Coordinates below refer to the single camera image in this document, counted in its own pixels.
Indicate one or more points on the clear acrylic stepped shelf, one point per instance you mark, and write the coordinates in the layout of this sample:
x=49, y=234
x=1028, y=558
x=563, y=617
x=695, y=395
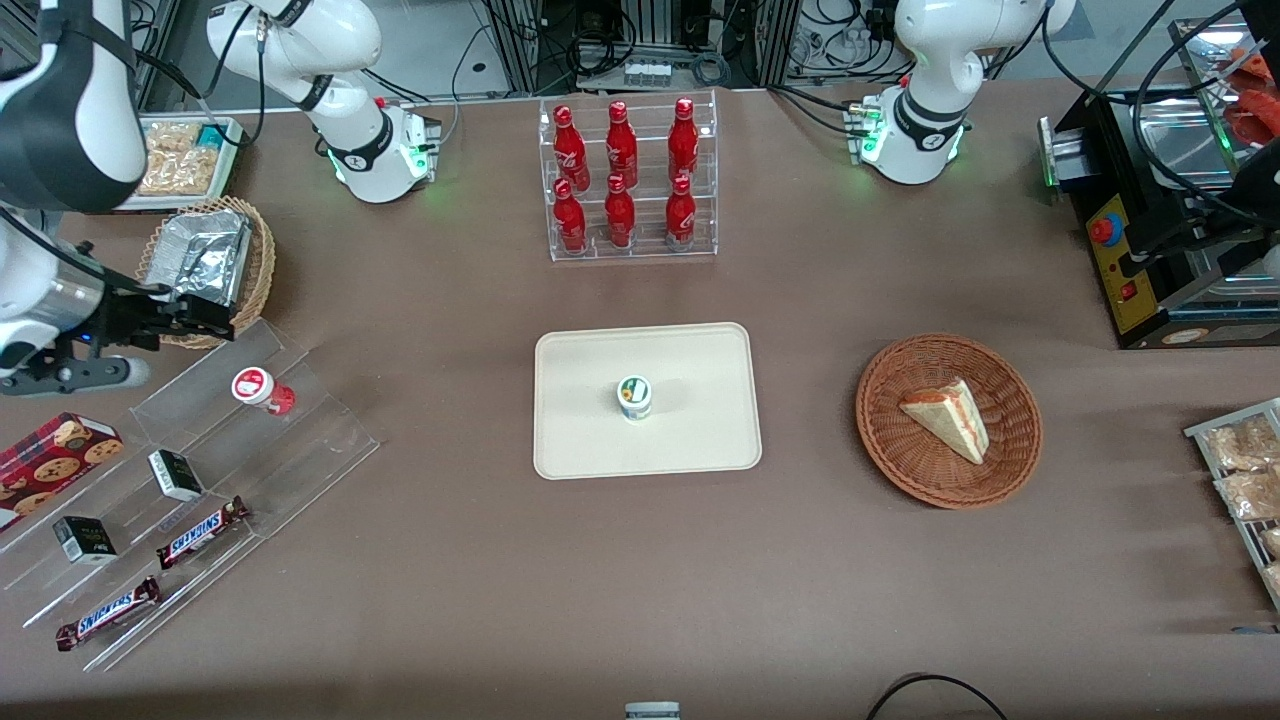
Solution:
x=300, y=440

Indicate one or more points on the silver foil bag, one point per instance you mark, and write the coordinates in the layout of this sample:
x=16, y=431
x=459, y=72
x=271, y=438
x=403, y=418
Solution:
x=210, y=250

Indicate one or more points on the green-lid yogurt cup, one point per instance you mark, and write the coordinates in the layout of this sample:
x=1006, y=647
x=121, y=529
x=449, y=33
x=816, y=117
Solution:
x=634, y=398

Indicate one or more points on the teal snack packet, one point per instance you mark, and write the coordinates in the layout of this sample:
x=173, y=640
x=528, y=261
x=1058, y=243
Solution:
x=212, y=136

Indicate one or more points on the red cola bottle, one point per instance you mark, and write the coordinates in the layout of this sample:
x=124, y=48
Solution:
x=570, y=220
x=683, y=140
x=570, y=145
x=620, y=215
x=621, y=145
x=680, y=215

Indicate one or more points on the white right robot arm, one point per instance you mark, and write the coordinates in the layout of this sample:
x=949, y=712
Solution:
x=60, y=100

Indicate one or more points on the round brown wicker basket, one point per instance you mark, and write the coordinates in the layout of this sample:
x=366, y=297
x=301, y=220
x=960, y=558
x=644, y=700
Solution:
x=900, y=460

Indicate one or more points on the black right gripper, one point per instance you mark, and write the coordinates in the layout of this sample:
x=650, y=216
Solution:
x=128, y=316

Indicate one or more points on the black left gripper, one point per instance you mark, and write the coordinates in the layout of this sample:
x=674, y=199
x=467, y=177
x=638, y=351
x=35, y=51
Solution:
x=1202, y=236

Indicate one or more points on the red-lid yogurt cup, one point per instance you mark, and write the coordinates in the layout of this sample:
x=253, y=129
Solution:
x=262, y=390

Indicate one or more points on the cream plastic tray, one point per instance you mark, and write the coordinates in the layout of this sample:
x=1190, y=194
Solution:
x=700, y=440

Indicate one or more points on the black food warmer yellow panel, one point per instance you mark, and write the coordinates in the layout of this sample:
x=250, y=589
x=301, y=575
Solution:
x=1125, y=300

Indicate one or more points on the white power strip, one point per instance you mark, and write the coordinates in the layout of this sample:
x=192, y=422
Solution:
x=648, y=73

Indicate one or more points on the tray of packaged snacks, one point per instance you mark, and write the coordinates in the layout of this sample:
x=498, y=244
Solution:
x=1200, y=432

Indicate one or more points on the clear cracker bag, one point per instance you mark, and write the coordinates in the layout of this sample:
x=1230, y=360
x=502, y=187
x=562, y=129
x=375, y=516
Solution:
x=1274, y=580
x=1250, y=495
x=1240, y=445
x=1272, y=542

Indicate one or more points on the Snickers bar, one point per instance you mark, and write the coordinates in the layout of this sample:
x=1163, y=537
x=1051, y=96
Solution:
x=108, y=613
x=203, y=532

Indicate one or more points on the oval light wicker basket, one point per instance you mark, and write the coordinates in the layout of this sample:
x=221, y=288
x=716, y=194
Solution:
x=260, y=270

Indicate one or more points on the clear peanut snack bag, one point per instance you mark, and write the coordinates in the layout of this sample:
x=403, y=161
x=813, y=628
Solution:
x=180, y=173
x=172, y=136

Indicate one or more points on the blue strip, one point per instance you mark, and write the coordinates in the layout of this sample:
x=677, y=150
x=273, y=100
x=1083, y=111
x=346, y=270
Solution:
x=1255, y=630

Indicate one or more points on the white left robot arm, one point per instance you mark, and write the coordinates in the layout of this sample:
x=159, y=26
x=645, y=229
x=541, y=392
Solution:
x=930, y=90

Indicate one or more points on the red tartan cookie box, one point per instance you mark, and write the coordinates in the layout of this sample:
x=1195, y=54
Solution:
x=50, y=465

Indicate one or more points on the wrapped triangle sandwich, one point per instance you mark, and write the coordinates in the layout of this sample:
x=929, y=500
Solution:
x=950, y=418

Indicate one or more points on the grey metal bracket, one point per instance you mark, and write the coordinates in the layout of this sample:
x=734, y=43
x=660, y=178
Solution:
x=652, y=711

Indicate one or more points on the clear acrylic bottle rack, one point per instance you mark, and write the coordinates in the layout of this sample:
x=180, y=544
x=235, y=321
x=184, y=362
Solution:
x=645, y=250

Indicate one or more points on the small black box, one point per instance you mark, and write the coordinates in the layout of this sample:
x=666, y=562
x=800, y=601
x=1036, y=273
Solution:
x=175, y=476
x=84, y=540

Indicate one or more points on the white rectangular snack tray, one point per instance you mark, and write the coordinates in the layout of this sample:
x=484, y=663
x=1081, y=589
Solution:
x=232, y=170

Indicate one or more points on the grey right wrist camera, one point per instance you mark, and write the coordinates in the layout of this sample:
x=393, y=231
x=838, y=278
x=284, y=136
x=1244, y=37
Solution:
x=90, y=373

